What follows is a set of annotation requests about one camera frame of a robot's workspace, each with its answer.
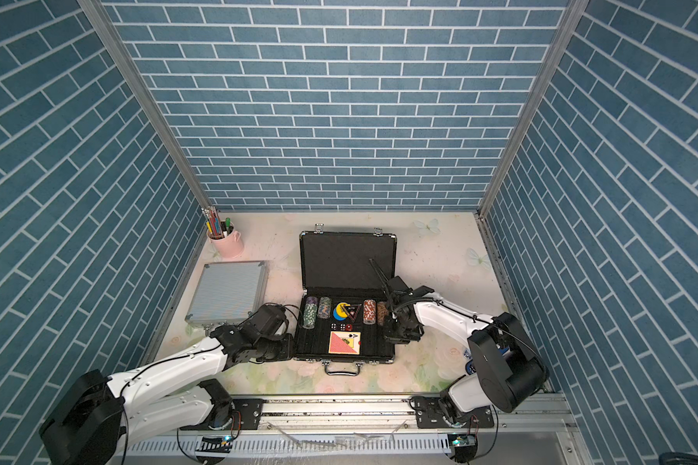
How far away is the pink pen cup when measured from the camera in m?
1.01

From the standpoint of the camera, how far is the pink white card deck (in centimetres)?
84

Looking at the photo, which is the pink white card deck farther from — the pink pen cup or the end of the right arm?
the pink pen cup
